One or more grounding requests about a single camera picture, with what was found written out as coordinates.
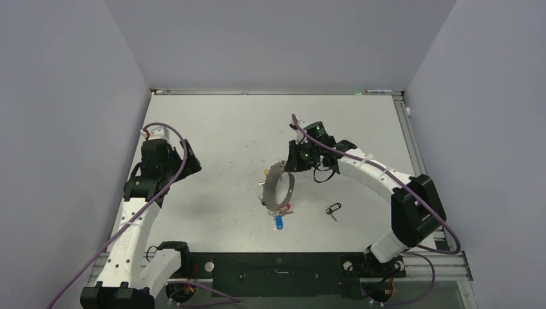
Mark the red key tag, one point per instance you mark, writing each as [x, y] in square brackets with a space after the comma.
[284, 210]

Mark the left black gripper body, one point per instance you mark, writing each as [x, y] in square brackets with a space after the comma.
[189, 167]

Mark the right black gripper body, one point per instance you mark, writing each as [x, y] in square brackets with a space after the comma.
[304, 154]

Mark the loose key black tag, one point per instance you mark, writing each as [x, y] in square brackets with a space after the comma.
[331, 209]

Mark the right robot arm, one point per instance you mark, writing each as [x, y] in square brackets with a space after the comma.
[415, 207]

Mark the blue key tag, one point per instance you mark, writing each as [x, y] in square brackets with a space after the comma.
[279, 222]

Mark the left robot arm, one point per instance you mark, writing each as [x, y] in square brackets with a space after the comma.
[123, 281]

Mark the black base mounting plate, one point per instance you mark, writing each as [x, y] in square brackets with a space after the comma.
[287, 274]

